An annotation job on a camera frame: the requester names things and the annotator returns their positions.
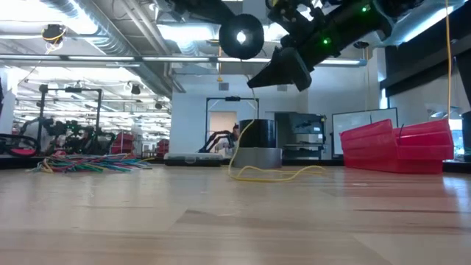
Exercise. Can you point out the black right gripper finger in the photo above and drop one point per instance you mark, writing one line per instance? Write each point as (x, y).
(287, 73)
(277, 55)

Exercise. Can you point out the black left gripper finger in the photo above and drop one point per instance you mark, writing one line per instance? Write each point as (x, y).
(226, 37)

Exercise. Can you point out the single background robot arm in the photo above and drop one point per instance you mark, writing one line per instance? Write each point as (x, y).
(213, 138)

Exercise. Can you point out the dark equipment cabinet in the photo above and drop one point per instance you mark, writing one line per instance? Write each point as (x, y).
(305, 125)

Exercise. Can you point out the black tape roll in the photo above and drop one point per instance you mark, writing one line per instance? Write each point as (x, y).
(261, 134)

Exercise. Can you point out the person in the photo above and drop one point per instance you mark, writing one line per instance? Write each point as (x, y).
(235, 129)

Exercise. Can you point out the whiteboard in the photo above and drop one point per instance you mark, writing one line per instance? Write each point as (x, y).
(353, 117)

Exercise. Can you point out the red plastic bin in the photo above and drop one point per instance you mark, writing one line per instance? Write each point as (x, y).
(368, 151)

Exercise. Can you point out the linear ceiling light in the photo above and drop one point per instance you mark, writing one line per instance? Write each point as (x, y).
(103, 58)

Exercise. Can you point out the dark rectangular device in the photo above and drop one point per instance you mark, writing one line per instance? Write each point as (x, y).
(193, 159)

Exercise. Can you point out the black monitor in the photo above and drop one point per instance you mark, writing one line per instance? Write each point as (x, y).
(467, 136)

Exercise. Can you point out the background robot arms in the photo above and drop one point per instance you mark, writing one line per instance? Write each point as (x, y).
(73, 136)

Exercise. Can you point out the ceiling camera dome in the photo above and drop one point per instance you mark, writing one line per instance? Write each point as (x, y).
(360, 45)

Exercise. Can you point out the wall vent grille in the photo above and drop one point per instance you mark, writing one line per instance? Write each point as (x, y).
(223, 86)

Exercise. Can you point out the small black gantry frame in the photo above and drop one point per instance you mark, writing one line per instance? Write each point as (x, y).
(207, 121)

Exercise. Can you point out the grey duct tape roll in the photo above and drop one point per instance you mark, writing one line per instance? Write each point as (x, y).
(261, 158)

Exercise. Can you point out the silver ceiling duct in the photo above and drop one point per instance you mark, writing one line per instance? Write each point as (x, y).
(110, 40)

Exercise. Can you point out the tall black gantry frame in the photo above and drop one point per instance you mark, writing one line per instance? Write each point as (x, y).
(98, 121)

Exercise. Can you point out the black aluminium table frame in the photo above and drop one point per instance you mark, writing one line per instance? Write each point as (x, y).
(11, 162)

